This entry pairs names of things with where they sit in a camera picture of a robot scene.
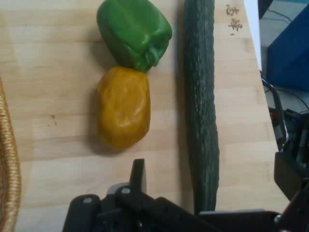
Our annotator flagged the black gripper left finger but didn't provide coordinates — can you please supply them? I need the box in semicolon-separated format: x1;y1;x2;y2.
64;159;218;232

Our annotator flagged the black metal board handle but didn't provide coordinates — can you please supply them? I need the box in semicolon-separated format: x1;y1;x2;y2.
260;70;290;151

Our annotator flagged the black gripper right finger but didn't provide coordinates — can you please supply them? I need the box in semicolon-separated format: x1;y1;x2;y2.
274;151;309;232

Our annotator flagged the yellow-brown potato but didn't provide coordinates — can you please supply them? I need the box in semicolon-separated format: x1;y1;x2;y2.
97;66;152;148

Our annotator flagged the green bell pepper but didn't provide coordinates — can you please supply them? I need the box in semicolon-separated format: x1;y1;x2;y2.
96;0;173;73

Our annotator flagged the wooden cutting board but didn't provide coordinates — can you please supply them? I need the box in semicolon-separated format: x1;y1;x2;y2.
0;0;287;232

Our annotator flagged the blue box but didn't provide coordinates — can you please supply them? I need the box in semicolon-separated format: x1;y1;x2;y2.
266;0;309;92

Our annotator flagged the long dark green cucumber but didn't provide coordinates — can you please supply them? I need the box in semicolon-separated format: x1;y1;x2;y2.
182;0;220;215

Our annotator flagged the woven wicker basket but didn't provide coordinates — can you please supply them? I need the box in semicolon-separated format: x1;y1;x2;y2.
0;77;22;232

